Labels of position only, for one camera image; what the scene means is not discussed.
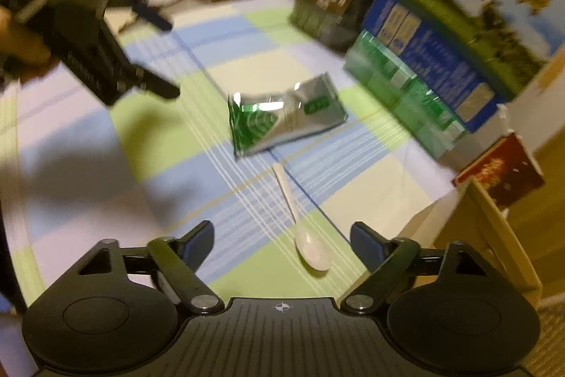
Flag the person's left hand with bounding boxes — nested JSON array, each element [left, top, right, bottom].
[[0, 8, 59, 84]]

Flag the white plastic spoon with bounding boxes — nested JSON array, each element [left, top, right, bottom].
[[272, 163, 332, 273]]

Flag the brown cardboard box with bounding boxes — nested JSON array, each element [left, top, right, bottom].
[[399, 179, 543, 306]]

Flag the silver green foil pouch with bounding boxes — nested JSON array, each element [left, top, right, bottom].
[[227, 73, 347, 158]]

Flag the dark red gift box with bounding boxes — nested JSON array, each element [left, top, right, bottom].
[[452, 132, 545, 210]]

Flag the green drink carton pack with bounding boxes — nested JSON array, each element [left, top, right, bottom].
[[345, 31, 467, 159]]

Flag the dark green Hongli box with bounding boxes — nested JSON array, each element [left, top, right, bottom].
[[290, 0, 374, 53]]

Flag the blue milk carton box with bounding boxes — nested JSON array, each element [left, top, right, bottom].
[[363, 0, 564, 132]]

